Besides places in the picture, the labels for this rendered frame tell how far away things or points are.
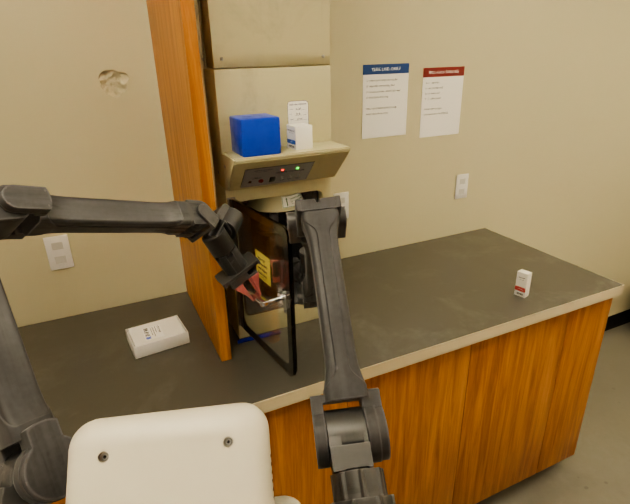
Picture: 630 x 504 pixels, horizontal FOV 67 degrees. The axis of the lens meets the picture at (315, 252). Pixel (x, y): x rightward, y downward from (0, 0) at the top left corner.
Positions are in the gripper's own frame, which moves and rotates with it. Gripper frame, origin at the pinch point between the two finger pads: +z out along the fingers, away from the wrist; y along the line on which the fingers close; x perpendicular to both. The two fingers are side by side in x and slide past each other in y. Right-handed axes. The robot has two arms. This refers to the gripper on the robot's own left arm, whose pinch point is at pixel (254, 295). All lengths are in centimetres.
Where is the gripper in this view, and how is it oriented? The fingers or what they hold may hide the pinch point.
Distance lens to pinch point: 117.9
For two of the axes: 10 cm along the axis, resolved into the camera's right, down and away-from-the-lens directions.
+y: -7.7, 5.9, -2.5
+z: 4.1, 7.5, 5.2
